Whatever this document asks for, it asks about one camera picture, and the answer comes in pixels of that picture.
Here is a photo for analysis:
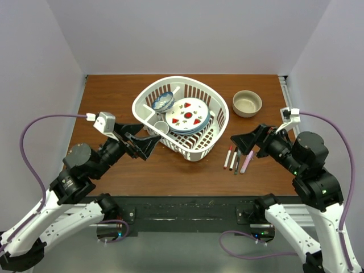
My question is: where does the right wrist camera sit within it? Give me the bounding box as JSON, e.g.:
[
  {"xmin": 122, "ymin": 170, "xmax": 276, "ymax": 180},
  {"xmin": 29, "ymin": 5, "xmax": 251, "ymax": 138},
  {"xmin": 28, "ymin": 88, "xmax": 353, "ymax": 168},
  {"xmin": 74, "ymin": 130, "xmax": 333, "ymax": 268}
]
[{"xmin": 275, "ymin": 107, "xmax": 301, "ymax": 134}]

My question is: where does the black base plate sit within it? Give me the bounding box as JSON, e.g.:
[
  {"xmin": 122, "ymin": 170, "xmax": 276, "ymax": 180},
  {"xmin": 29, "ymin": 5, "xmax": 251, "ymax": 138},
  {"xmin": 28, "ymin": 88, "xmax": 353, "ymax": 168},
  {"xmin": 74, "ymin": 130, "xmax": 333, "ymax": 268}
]
[{"xmin": 84, "ymin": 195, "xmax": 302, "ymax": 237}]

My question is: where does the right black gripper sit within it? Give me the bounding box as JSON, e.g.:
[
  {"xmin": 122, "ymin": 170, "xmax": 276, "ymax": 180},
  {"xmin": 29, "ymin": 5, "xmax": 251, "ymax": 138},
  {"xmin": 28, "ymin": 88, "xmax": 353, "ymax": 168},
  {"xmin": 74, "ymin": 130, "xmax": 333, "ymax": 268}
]
[{"xmin": 230, "ymin": 121, "xmax": 304, "ymax": 174}]

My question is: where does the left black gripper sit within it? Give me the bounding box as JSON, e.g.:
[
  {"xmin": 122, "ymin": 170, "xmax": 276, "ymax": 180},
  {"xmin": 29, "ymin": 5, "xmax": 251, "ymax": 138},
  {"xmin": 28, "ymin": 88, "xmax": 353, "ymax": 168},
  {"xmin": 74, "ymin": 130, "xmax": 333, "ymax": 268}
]
[{"xmin": 91, "ymin": 121, "xmax": 162, "ymax": 179}]

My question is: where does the pink highlighter pen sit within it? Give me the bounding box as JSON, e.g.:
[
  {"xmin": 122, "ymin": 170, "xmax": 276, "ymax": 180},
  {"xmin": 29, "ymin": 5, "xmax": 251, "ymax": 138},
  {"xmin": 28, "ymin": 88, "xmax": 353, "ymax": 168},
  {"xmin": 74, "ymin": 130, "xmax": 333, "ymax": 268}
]
[{"xmin": 239, "ymin": 151, "xmax": 254, "ymax": 174}]

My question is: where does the white plastic dish basket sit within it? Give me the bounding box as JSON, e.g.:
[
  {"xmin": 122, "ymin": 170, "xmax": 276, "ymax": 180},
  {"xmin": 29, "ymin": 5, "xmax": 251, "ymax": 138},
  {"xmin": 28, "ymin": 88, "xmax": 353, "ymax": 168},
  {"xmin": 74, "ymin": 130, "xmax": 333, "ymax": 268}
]
[{"xmin": 131, "ymin": 76, "xmax": 229, "ymax": 162}]

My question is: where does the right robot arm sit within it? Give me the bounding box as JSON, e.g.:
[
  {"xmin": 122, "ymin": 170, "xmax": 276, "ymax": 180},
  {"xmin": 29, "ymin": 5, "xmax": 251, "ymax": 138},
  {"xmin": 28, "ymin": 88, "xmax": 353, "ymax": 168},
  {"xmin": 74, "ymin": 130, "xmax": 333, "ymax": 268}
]
[{"xmin": 230, "ymin": 124, "xmax": 363, "ymax": 272}]

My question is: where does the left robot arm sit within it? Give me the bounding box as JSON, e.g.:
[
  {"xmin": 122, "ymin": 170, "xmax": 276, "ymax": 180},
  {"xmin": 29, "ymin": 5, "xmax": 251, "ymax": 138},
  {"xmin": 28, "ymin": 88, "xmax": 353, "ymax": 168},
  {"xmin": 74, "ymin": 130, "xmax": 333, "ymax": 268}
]
[{"xmin": 1, "ymin": 123, "xmax": 161, "ymax": 272}]

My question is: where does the watermelon pattern plate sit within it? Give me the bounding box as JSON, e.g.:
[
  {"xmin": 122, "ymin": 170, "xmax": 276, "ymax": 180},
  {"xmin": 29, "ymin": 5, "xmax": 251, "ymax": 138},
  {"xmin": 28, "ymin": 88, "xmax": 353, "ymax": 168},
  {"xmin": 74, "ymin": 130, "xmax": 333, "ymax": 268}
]
[{"xmin": 164, "ymin": 97, "xmax": 210, "ymax": 132}]

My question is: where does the beige ceramic bowl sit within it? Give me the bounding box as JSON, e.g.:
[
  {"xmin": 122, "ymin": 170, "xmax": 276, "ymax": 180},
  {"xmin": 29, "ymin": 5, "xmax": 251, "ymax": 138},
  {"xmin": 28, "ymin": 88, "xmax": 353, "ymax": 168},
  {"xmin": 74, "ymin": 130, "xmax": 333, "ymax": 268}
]
[{"xmin": 233, "ymin": 90, "xmax": 262, "ymax": 118}]

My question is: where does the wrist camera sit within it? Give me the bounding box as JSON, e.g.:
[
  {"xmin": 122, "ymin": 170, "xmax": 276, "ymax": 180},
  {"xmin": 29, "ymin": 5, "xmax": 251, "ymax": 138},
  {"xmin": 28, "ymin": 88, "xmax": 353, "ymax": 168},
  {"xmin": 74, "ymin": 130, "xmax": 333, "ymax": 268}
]
[
  {"xmin": 86, "ymin": 111, "xmax": 118, "ymax": 140},
  {"xmin": 275, "ymin": 107, "xmax": 301, "ymax": 134}
]

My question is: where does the blue white patterned bowl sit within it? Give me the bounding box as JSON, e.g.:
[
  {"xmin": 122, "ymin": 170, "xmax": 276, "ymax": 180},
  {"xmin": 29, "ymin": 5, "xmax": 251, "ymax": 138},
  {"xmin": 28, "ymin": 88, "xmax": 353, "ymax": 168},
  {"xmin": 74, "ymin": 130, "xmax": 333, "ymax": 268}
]
[{"xmin": 151, "ymin": 92, "xmax": 175, "ymax": 113}]

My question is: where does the small white cup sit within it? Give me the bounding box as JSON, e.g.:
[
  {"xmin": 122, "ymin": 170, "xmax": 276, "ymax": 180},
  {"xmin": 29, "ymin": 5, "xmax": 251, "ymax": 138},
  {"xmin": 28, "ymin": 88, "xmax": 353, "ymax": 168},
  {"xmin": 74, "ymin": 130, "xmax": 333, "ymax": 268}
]
[{"xmin": 154, "ymin": 121, "xmax": 169, "ymax": 135}]

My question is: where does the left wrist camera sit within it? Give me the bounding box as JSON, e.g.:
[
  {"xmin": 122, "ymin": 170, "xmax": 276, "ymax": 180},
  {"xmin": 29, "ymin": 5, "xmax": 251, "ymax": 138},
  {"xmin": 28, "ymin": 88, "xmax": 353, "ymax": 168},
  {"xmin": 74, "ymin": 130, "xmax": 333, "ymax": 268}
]
[{"xmin": 86, "ymin": 111, "xmax": 118, "ymax": 140}]

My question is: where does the white pen with black tip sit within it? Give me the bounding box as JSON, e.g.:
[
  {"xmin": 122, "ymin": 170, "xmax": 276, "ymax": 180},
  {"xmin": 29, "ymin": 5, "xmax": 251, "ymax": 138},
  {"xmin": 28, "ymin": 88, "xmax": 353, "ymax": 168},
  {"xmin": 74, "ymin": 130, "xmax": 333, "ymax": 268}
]
[{"xmin": 229, "ymin": 147, "xmax": 238, "ymax": 171}]

